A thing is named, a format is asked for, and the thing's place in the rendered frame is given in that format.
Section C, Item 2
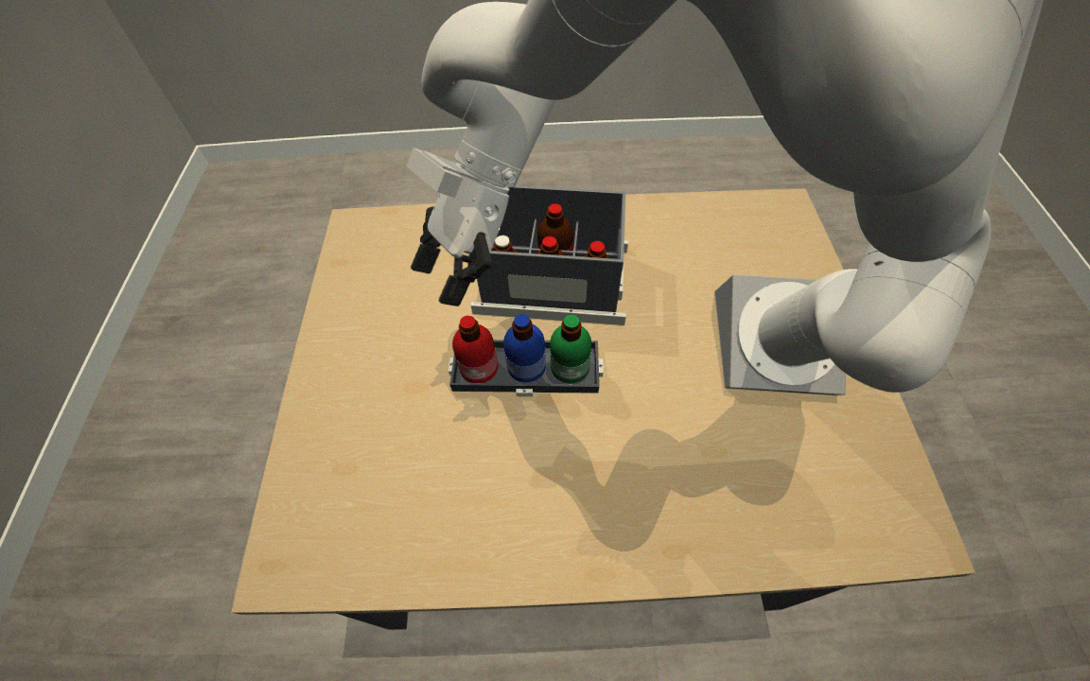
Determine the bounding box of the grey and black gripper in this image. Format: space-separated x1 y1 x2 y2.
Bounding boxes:
411 175 509 306

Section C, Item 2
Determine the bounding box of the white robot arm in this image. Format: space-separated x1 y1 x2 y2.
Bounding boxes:
405 0 1044 393

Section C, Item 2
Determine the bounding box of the brown bottle with red cap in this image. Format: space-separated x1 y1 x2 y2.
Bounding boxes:
537 204 573 251
584 241 609 258
537 236 565 255

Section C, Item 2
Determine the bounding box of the blue bottle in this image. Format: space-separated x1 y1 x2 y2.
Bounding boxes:
502 314 546 382

